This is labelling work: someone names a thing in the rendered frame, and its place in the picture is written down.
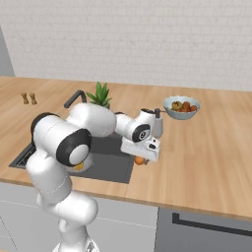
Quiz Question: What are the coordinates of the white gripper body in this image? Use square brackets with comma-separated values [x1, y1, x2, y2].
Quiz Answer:
[119, 137, 161, 162]

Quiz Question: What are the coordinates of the orange tangerine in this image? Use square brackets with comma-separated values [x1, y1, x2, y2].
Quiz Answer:
[133, 156, 148, 166]

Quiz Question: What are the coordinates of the dark grey sink basin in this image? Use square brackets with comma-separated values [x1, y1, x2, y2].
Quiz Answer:
[8, 130, 136, 185]

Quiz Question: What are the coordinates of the white colander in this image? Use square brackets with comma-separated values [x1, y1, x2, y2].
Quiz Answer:
[67, 152, 95, 173]

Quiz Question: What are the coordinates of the yellow mango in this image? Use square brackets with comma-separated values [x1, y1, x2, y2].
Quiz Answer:
[73, 161, 86, 171]

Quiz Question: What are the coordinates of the dark grey sink faucet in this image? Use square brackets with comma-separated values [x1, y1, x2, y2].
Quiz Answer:
[63, 90, 89, 109]

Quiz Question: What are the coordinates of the grey soap dispenser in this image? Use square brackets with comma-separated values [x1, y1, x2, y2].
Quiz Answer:
[153, 107, 169, 140]

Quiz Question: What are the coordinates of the pale blue fruit bowl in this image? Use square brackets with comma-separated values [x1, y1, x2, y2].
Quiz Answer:
[162, 94, 202, 121]

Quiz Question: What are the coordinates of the yellow-green fruit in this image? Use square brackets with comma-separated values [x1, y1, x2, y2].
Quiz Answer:
[170, 100, 184, 111]

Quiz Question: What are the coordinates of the red-orange fruit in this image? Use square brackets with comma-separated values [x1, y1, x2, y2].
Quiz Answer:
[181, 100, 199, 113]

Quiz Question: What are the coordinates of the green potted plant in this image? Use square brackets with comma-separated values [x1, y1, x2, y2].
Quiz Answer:
[85, 81, 113, 109]

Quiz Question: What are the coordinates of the light grey cupboard front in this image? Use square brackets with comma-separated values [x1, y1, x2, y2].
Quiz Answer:
[0, 181, 160, 252]

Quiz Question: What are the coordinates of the grey dishwasher door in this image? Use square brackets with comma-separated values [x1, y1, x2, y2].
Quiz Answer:
[154, 206, 252, 252]

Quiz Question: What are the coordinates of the grey tall cabinet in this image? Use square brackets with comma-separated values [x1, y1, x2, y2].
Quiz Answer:
[0, 25, 16, 78]

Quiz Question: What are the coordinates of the black dishwasher handle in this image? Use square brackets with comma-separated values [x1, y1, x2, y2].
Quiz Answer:
[171, 212, 252, 238]

